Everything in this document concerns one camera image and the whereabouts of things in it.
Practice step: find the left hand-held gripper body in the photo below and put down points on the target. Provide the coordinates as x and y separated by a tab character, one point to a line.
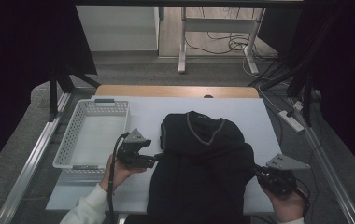
132	157

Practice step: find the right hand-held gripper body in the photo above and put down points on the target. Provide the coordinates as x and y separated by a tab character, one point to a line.
278	182

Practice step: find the white perforated plastic basket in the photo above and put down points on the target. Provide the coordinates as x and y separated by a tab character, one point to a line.
94	140

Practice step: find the dark knit vest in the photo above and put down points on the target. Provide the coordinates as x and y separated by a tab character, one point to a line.
203	168

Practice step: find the person's left hand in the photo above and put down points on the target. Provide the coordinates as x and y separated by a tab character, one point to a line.
116	175

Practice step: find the person's right hand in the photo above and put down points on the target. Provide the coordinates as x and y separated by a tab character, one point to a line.
287	208

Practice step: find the white power strip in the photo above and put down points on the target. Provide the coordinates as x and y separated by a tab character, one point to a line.
291	121

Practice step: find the white plug adapter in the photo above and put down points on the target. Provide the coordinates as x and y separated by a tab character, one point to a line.
297	105

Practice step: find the black metal stand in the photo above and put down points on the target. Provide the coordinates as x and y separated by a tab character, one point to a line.
53	99
306	102

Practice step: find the black curtain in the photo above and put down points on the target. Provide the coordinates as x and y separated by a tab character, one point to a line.
347	62
10	62

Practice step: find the aluminium floor rail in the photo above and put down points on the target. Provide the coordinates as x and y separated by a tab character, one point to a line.
333	175
26	174

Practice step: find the white desk frame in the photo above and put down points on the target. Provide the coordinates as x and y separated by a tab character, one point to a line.
219	25

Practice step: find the dark overhead frame bar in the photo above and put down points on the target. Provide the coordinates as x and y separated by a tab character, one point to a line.
181	3

